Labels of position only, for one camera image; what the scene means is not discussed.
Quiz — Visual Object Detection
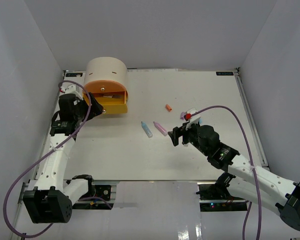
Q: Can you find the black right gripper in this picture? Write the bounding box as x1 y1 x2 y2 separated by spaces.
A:
168 120 210 157

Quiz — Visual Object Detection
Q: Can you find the yellow drawer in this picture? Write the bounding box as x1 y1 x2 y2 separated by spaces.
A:
92 91 128 115

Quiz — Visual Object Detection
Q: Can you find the orange pen cap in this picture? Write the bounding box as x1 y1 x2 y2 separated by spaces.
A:
165 104 172 112

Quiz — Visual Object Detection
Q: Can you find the blue highlighter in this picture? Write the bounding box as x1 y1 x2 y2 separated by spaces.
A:
141 121 153 138

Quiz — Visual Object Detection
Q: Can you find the orange top drawer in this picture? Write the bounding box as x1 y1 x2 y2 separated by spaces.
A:
84 80 127 94

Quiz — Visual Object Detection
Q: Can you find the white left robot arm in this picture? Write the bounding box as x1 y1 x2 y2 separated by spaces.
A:
23 91 103 224

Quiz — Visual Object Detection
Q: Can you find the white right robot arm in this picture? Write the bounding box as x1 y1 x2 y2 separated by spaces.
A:
168 124 300 231

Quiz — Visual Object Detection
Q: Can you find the pink highlighter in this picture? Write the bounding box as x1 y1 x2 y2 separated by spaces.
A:
153 121 168 136

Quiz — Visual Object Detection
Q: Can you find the grey pen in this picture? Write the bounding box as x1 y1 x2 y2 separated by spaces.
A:
102 94 125 99

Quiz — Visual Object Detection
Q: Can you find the beige cylindrical drawer organizer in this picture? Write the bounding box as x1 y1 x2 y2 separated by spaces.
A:
84 57 129 91

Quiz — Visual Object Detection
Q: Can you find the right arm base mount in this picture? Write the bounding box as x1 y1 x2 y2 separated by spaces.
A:
196 172 248 212

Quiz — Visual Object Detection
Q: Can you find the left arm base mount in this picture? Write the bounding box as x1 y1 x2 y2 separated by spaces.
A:
72 183 117 210

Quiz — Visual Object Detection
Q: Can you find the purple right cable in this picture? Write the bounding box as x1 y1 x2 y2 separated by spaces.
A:
189 104 262 240

